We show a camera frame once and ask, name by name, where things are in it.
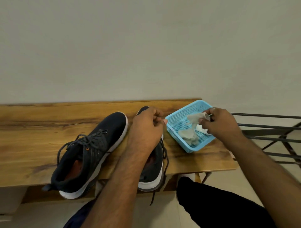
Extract person's right hand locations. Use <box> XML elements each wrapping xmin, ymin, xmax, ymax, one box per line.
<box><xmin>198</xmin><ymin>107</ymin><xmax>244</xmax><ymax>144</ymax></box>

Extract person's left hand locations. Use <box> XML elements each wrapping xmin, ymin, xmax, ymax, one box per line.
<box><xmin>127</xmin><ymin>107</ymin><xmax>168</xmax><ymax>158</ymax></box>

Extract black metal shoe rack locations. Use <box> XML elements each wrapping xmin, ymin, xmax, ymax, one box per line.
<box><xmin>201</xmin><ymin>112</ymin><xmax>301</xmax><ymax>185</ymax></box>

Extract person's right forearm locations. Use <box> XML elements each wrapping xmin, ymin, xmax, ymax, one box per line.
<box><xmin>225</xmin><ymin>134</ymin><xmax>301</xmax><ymax>228</ymax></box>

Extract person's left forearm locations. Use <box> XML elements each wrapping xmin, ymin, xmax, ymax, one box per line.
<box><xmin>81</xmin><ymin>148</ymin><xmax>153</xmax><ymax>228</ymax></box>

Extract person's grey sock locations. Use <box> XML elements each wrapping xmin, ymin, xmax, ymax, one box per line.
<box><xmin>177</xmin><ymin>173</ymin><xmax>196</xmax><ymax>183</ymax></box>

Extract blue plastic basket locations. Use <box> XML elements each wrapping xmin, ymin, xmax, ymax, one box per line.
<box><xmin>164</xmin><ymin>100</ymin><xmax>217</xmax><ymax>154</ymax></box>

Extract wooden table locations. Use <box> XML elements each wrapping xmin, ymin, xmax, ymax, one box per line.
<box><xmin>0</xmin><ymin>98</ymin><xmax>238</xmax><ymax>204</ymax></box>

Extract white drawer unit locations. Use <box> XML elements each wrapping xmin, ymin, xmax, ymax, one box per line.
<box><xmin>0</xmin><ymin>187</ymin><xmax>28</xmax><ymax>222</ymax></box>

